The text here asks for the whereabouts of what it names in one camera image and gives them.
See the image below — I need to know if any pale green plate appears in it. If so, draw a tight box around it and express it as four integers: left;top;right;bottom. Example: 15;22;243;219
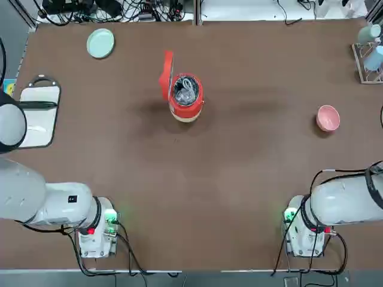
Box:
86;28;116;60

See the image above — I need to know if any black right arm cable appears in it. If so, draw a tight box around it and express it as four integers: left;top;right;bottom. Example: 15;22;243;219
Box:
300;163;383;237

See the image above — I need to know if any pale green cup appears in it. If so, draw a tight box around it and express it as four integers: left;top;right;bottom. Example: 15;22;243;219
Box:
358;24;382;45

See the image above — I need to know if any pink bowl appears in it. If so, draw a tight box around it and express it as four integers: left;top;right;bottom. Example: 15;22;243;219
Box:
316;105;341;132

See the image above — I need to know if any black power cable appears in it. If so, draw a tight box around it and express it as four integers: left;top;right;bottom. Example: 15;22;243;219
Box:
67;221;183;277
270;219;349;276

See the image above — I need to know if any beige wire cup rack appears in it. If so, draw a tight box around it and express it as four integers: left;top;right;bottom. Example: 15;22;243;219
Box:
351;42;383;84

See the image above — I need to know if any pale blue cup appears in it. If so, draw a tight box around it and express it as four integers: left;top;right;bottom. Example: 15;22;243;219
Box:
363;45;383;72

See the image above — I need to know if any white cutting board black rim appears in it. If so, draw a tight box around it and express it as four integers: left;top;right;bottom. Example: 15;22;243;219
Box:
18;75;62;149

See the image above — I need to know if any aluminium frame post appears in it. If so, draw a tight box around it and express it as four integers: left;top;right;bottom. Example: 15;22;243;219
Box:
193;0;204;26
11;0;38;31

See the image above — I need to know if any orange rice cooker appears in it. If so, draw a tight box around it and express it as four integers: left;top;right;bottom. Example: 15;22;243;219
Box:
157;50;206;124

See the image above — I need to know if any yellow blue card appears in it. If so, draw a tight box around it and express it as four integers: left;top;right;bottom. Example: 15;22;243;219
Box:
2;78;16;97

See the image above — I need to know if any clear bag with cable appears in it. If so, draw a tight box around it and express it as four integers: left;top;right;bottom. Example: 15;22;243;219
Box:
173;76;199;106

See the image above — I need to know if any thin black cable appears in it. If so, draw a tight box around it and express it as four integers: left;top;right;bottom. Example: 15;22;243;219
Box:
275;0;303;26

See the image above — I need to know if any flat black electronics case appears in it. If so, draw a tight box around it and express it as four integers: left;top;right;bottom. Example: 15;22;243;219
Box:
41;0;92;15

